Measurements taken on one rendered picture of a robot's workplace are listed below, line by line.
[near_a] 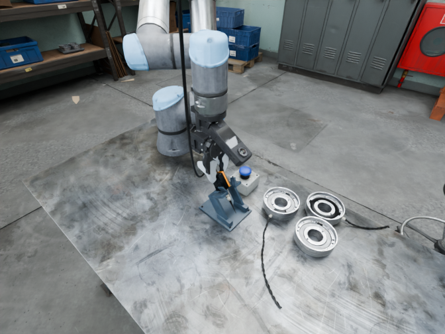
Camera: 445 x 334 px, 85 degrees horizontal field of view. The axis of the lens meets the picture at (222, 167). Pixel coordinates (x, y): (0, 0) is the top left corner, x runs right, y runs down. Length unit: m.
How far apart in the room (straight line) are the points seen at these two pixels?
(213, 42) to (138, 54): 0.19
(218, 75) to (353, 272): 0.56
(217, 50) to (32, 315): 1.58
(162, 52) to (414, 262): 0.79
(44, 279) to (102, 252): 1.10
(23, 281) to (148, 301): 1.31
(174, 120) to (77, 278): 1.15
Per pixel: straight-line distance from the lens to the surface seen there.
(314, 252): 0.67
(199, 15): 0.90
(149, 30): 0.64
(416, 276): 0.79
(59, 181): 1.01
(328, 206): 0.79
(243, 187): 0.77
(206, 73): 0.50
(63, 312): 1.67
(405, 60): 4.12
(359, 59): 3.92
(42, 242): 1.99
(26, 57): 3.80
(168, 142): 0.94
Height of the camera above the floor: 1.38
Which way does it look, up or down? 40 degrees down
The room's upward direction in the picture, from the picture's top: straight up
